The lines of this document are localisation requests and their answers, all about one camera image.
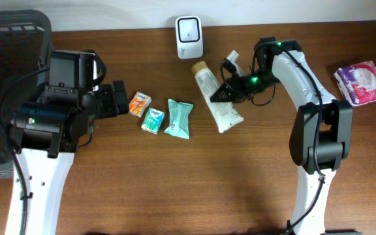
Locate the white floral cream tube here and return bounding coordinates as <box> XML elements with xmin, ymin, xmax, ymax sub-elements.
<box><xmin>191</xmin><ymin>61</ymin><xmax>244</xmax><ymax>133</ymax></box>

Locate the small orange tissue pack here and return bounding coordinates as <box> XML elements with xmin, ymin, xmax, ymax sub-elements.
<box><xmin>129</xmin><ymin>91</ymin><xmax>151</xmax><ymax>118</ymax></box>

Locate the small teal tissue pack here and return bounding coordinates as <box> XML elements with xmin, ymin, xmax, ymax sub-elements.
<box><xmin>141</xmin><ymin>108</ymin><xmax>165</xmax><ymax>134</ymax></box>

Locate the teal wet wipes pack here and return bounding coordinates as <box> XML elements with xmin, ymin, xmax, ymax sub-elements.
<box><xmin>164</xmin><ymin>99</ymin><xmax>193</xmax><ymax>140</ymax></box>

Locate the red purple tissue pack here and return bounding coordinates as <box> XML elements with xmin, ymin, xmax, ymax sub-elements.
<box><xmin>334</xmin><ymin>61</ymin><xmax>376</xmax><ymax>106</ymax></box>

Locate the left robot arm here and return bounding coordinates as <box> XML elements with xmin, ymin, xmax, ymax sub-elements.
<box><xmin>4</xmin><ymin>50</ymin><xmax>129</xmax><ymax>234</ymax></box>

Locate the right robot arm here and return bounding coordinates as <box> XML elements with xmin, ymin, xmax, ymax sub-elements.
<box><xmin>210</xmin><ymin>37</ymin><xmax>353</xmax><ymax>234</ymax></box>

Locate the white barcode scanner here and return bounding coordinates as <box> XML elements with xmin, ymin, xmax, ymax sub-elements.
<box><xmin>175</xmin><ymin>16</ymin><xmax>204</xmax><ymax>59</ymax></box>

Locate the dark grey plastic basket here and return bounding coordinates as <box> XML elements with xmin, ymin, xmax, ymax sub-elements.
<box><xmin>0</xmin><ymin>9</ymin><xmax>52</xmax><ymax>179</ymax></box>

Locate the right black camera cable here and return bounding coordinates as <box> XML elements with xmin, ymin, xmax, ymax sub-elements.
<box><xmin>219</xmin><ymin>58</ymin><xmax>277</xmax><ymax>107</ymax></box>

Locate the black camera cable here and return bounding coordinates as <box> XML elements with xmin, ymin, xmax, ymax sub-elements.
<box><xmin>219</xmin><ymin>58</ymin><xmax>277</xmax><ymax>107</ymax></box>
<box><xmin>0</xmin><ymin>67</ymin><xmax>50</xmax><ymax>235</ymax></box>

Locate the left black camera cable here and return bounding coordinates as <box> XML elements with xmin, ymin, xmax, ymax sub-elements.
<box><xmin>0</xmin><ymin>67</ymin><xmax>50</xmax><ymax>235</ymax></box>

